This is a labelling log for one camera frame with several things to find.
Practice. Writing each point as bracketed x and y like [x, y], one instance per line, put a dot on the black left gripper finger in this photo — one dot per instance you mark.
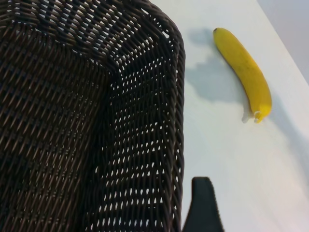
[202, 207]

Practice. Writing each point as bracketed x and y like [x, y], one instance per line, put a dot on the yellow banana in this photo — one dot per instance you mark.
[246, 70]

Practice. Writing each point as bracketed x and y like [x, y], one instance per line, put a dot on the dark brown woven basket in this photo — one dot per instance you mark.
[72, 120]

